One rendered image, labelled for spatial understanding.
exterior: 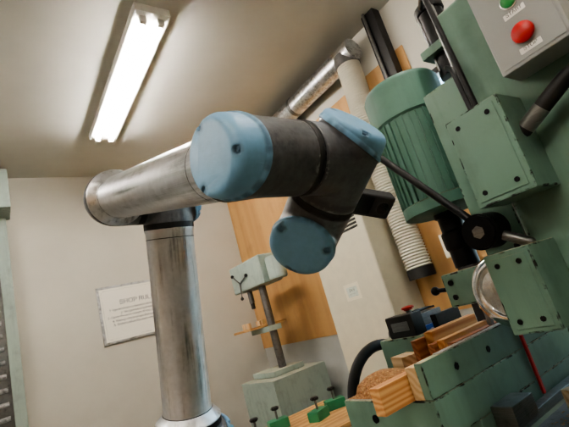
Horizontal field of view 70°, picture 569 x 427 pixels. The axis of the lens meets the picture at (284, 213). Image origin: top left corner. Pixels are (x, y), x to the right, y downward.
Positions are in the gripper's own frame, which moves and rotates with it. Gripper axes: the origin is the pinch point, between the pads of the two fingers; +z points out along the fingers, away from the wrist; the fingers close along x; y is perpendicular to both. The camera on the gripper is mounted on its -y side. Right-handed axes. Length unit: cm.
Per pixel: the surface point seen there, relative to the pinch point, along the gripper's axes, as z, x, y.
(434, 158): 2.5, -7.7, -15.0
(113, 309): 134, 224, 143
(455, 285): -5.0, 14.2, -28.6
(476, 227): -16.9, -3.9, -22.6
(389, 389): -35.0, 18.3, -17.3
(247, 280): 164, 170, 50
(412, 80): 12.1, -19.5, -5.5
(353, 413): -28.2, 34.0, -16.2
